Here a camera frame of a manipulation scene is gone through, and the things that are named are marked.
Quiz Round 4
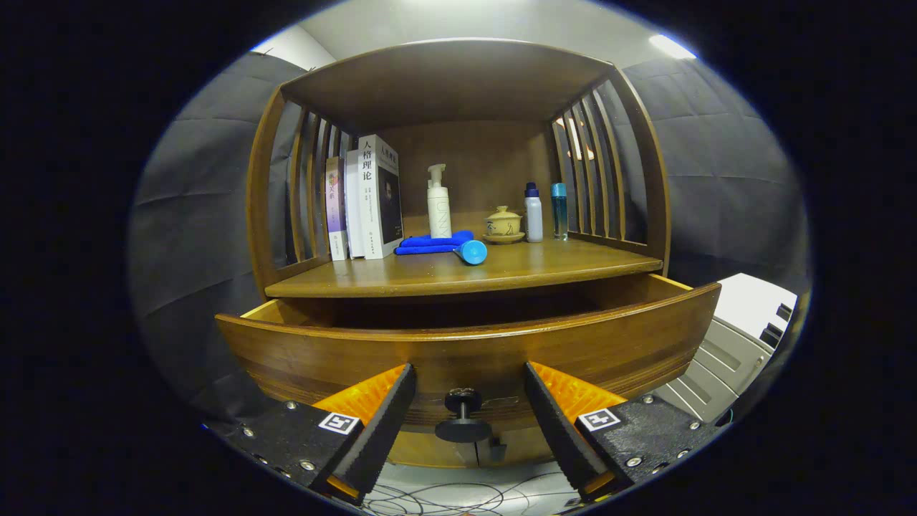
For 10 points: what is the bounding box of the purple book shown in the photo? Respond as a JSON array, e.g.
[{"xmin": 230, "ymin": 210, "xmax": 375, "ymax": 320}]
[{"xmin": 325, "ymin": 156, "xmax": 350, "ymax": 262}]

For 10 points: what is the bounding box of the brown wooden drawer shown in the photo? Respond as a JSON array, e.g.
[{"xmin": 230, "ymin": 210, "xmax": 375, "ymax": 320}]
[{"xmin": 215, "ymin": 272, "xmax": 722, "ymax": 434}]

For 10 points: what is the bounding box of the white bottle blue cap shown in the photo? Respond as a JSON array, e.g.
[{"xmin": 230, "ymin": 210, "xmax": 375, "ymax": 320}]
[{"xmin": 524, "ymin": 182, "xmax": 544, "ymax": 243}]

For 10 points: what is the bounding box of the narrow ceiling light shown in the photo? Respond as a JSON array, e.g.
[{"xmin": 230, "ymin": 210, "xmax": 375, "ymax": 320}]
[{"xmin": 648, "ymin": 34, "xmax": 697, "ymax": 61}]

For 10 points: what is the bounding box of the blue white cosmetic tube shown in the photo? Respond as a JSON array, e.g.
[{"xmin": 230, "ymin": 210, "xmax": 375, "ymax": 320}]
[{"xmin": 453, "ymin": 239, "xmax": 489, "ymax": 266}]

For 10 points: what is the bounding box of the black drawer knob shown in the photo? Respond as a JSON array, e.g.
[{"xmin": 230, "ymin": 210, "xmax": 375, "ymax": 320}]
[{"xmin": 434, "ymin": 388, "xmax": 493, "ymax": 444}]

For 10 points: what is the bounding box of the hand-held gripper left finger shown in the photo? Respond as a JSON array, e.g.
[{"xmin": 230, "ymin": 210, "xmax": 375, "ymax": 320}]
[{"xmin": 204, "ymin": 362, "xmax": 418, "ymax": 507}]

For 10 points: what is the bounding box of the brown wooden countertop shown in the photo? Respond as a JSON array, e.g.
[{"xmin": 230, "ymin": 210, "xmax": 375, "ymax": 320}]
[{"xmin": 264, "ymin": 236, "xmax": 663, "ymax": 300}]

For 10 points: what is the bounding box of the thick white book dark cover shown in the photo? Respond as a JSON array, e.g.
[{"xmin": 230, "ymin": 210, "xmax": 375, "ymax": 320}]
[{"xmin": 357, "ymin": 134, "xmax": 404, "ymax": 260}]

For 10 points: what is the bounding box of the thin white book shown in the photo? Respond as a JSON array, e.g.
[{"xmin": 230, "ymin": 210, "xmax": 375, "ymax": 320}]
[{"xmin": 345, "ymin": 149, "xmax": 366, "ymax": 259}]

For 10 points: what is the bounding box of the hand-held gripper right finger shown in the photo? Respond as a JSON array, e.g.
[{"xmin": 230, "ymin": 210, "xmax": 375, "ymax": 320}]
[{"xmin": 523, "ymin": 362, "xmax": 721, "ymax": 502}]

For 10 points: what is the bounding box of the white grey drawer unit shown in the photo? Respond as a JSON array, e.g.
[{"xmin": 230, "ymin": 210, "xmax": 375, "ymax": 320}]
[{"xmin": 648, "ymin": 272, "xmax": 798, "ymax": 424}]

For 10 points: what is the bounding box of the beige lidded teacup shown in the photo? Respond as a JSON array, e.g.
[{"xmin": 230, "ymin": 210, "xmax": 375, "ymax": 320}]
[{"xmin": 482, "ymin": 206, "xmax": 526, "ymax": 245}]

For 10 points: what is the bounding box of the white pump bottle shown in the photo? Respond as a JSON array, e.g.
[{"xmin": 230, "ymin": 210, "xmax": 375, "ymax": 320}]
[{"xmin": 426, "ymin": 163, "xmax": 453, "ymax": 239}]

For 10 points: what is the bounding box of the brown wooden cabinet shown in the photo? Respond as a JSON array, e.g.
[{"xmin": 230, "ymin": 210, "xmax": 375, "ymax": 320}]
[{"xmin": 245, "ymin": 37, "xmax": 672, "ymax": 470}]

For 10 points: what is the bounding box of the blue folded cloth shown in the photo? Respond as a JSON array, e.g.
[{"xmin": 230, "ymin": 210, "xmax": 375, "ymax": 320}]
[{"xmin": 394, "ymin": 229, "xmax": 475, "ymax": 257}]

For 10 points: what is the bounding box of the teal clear bottle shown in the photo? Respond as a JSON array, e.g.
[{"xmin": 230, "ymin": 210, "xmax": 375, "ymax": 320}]
[{"xmin": 550, "ymin": 182, "xmax": 569, "ymax": 242}]

